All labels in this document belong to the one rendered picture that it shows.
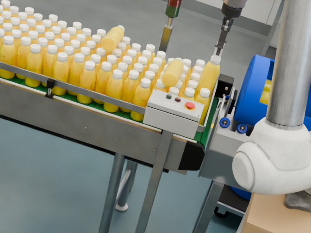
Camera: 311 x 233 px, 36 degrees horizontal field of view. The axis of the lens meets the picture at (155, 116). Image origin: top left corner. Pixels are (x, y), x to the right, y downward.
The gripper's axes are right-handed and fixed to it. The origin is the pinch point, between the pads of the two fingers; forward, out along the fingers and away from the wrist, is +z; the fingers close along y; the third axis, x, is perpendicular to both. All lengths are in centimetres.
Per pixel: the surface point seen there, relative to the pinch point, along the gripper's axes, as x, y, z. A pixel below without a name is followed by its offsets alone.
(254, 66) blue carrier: -15.0, -2.4, 0.1
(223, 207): -30, 37, 109
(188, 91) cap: 6.4, -11.4, 14.4
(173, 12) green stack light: 25.5, 36.2, 3.7
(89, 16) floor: 135, 260, 121
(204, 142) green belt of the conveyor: -5.7, -14.9, 33.0
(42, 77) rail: 65, -18, 25
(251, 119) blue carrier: -21.0, -9.5, 19.4
